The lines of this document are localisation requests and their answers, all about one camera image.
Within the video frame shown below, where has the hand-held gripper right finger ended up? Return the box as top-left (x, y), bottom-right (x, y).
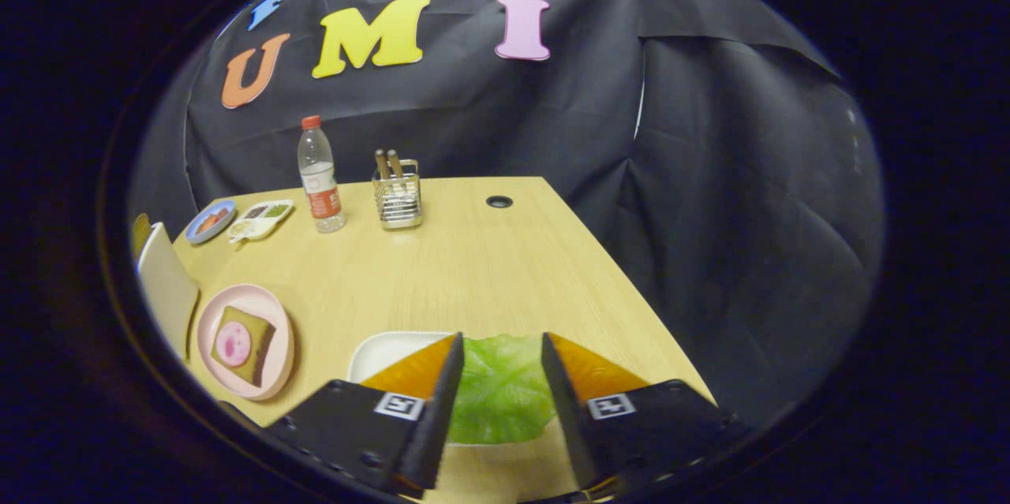
top-left (541, 332), bottom-right (739, 493)

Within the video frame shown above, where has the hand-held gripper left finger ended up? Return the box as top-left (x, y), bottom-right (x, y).
top-left (264, 332), bottom-right (465, 498)

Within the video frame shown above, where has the green lettuce leaf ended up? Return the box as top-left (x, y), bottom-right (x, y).
top-left (446, 334), bottom-right (557, 446)

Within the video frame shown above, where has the white square plate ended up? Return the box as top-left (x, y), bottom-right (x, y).
top-left (348, 330), bottom-right (557, 448)

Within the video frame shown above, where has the brown bread slice with ham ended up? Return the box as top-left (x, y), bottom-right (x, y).
top-left (211, 305), bottom-right (277, 387)

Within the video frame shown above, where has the pink ham slice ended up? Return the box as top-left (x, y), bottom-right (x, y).
top-left (215, 321), bottom-right (253, 368)

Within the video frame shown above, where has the pink round plate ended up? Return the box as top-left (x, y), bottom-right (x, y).
top-left (196, 284), bottom-right (296, 401)

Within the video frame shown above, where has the white divided dish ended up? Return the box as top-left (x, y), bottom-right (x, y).
top-left (228, 200), bottom-right (294, 243)

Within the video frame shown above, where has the clear bottle with red cap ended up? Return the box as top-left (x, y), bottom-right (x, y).
top-left (297, 115), bottom-right (346, 234)

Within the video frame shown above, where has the black backdrop cloth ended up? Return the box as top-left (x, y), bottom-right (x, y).
top-left (130, 0), bottom-right (885, 426)

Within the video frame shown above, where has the white toaster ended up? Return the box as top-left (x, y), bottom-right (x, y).
top-left (136, 220), bottom-right (200, 363)

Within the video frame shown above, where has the blue round plate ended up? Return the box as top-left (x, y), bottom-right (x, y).
top-left (185, 200), bottom-right (237, 245)

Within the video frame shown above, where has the metal wire cutlery holder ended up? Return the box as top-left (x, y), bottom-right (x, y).
top-left (372, 159), bottom-right (424, 231)

